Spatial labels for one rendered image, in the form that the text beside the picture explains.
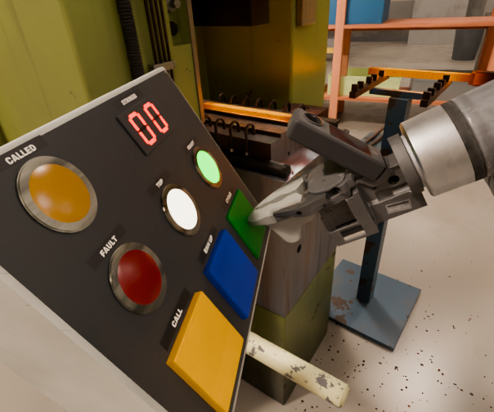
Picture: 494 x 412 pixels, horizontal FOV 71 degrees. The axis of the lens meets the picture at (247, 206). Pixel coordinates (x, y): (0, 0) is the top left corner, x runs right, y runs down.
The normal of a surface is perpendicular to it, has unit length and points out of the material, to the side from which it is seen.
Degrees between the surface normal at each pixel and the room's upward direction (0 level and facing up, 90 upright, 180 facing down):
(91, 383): 90
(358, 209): 90
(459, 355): 0
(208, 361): 60
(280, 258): 90
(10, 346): 90
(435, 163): 81
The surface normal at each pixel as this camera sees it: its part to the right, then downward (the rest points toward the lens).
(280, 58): -0.58, 0.46
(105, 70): 0.82, 0.27
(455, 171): -0.06, 0.66
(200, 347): 0.83, -0.38
